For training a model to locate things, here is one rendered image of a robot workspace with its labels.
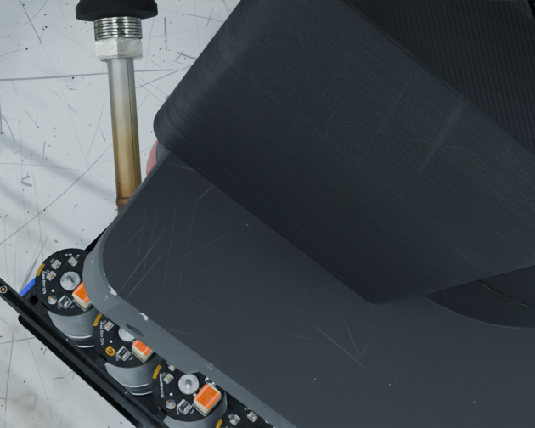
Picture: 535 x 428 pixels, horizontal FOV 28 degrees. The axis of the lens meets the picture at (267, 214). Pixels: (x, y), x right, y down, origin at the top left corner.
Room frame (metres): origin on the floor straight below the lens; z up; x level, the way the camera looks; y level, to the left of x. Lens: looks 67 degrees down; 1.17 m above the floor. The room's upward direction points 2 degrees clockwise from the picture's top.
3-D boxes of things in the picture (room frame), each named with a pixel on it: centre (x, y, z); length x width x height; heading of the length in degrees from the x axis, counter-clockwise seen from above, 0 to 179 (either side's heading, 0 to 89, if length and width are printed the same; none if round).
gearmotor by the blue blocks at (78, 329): (0.12, 0.07, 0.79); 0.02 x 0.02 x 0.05
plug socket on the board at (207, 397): (0.08, 0.02, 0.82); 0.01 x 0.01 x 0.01; 51
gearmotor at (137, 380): (0.10, 0.05, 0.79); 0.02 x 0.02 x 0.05
